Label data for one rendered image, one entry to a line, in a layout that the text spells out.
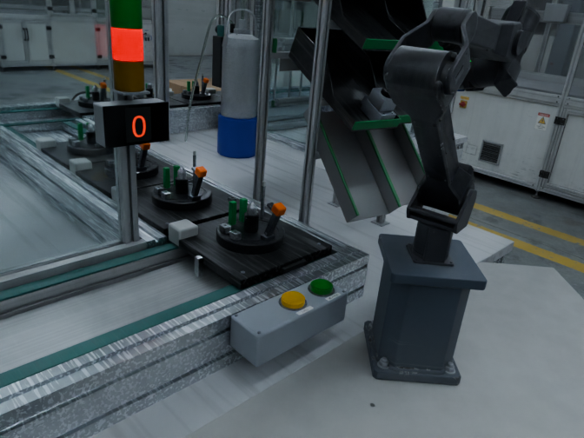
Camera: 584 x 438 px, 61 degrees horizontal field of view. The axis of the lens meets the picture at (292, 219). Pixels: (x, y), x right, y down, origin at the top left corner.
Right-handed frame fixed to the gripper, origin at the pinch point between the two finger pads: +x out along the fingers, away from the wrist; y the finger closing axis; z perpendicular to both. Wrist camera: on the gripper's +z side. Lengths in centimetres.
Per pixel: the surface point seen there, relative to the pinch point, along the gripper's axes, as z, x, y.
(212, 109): -1, 147, -25
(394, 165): -19.4, 24.9, -16.5
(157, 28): 29, 124, 6
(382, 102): -4.2, 12.0, -0.2
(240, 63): 14, 97, -14
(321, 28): 11.3, 19.0, 9.7
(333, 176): -19.5, 21.2, 6.3
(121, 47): 7, 20, 50
